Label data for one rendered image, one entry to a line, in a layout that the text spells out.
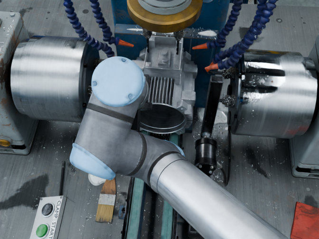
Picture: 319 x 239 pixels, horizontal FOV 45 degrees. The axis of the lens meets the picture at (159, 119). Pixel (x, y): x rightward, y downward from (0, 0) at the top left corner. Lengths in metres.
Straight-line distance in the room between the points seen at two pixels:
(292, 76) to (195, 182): 0.49
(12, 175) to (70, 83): 0.42
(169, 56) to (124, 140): 0.45
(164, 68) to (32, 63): 0.35
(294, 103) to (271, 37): 0.66
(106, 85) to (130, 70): 0.05
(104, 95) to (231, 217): 0.29
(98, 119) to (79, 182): 0.61
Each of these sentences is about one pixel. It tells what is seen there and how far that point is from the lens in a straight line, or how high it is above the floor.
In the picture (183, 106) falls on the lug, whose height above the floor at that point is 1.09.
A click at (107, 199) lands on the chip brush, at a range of 1.22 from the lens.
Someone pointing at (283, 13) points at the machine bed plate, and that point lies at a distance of 1.79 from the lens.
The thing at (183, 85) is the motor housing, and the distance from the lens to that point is 1.11.
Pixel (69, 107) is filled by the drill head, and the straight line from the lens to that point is 1.08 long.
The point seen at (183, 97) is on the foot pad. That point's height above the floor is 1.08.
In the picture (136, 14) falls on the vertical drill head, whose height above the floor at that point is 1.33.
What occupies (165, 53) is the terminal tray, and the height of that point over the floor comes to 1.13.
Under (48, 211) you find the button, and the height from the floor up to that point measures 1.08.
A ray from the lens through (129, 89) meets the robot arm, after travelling 0.67.
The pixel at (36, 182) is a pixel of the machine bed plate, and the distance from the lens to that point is 1.30.
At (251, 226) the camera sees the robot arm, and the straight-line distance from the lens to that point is 0.60.
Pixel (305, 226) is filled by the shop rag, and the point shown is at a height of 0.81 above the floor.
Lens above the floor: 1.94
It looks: 57 degrees down
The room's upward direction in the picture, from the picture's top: straight up
